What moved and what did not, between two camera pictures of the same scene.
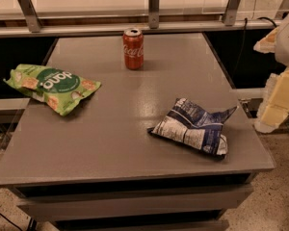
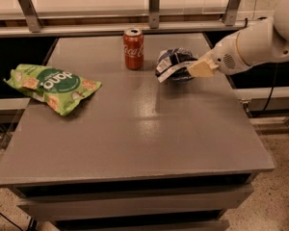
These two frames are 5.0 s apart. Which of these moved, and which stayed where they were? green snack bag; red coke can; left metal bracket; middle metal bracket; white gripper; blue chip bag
Moved: blue chip bag; white gripper
Stayed: middle metal bracket; red coke can; left metal bracket; green snack bag
